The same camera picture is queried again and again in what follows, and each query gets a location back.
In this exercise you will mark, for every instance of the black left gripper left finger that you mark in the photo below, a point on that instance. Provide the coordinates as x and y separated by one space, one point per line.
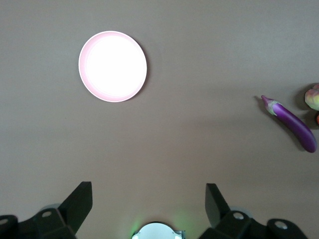
77 204

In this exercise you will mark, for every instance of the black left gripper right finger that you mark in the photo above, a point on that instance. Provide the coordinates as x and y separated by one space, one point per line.
215 206

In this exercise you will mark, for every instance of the purple eggplant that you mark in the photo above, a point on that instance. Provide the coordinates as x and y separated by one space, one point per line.
294 124

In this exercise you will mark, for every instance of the yellow-pink peach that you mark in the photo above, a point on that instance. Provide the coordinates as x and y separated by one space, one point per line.
313 98

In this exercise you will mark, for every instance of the pink round plate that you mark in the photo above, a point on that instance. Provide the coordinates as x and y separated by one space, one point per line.
112 66

